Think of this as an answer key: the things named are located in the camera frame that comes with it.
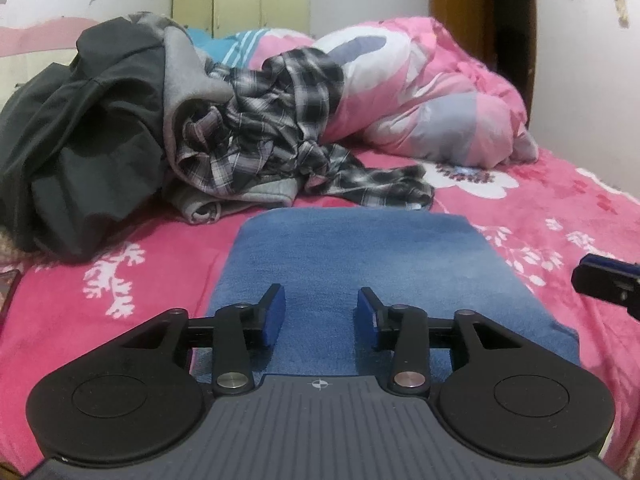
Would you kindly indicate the pink white headboard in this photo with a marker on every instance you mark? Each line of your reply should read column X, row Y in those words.
column 30, row 45

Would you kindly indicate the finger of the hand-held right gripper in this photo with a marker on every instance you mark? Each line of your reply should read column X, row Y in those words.
column 607, row 280

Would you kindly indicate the pink grey quilt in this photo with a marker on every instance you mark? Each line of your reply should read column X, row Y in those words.
column 425, row 95

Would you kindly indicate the dark grey jacket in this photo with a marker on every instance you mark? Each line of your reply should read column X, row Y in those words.
column 75, row 135

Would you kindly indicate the black white plaid shirt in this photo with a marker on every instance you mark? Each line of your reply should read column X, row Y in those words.
column 280, row 110

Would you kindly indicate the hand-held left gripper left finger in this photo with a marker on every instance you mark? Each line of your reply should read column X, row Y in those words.
column 272, row 317

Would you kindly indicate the pink floral bed sheet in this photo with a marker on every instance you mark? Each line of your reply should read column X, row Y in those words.
column 125, row 320

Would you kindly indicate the blue denim jeans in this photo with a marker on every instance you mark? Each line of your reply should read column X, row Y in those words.
column 350, row 250

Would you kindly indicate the grey hoodie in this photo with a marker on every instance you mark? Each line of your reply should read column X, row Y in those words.
column 185, row 75

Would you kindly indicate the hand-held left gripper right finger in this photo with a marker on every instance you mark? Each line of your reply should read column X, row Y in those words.
column 365, row 317

